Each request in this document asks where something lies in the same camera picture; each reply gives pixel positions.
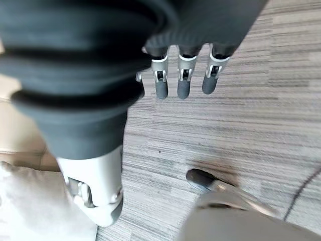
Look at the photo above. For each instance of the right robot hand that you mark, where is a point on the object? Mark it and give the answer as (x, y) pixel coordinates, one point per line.
(75, 75)

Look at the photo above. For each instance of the beige leather sofa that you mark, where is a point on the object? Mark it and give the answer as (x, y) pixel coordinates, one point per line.
(20, 133)

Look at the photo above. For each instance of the white cushion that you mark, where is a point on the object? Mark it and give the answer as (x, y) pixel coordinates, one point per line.
(37, 203)

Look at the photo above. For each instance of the dark robot foot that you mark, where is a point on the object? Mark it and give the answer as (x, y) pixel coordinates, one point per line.
(200, 178)

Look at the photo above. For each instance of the silver robot leg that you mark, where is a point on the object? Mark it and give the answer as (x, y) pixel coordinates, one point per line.
(238, 218)

